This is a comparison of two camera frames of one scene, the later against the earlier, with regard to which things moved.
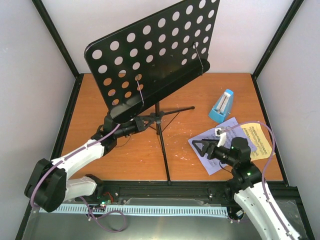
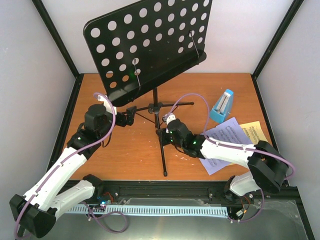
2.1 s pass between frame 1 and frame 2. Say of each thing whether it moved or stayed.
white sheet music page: stayed
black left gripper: moved
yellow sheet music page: stayed
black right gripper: moved
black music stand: moved
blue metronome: stayed
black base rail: stayed
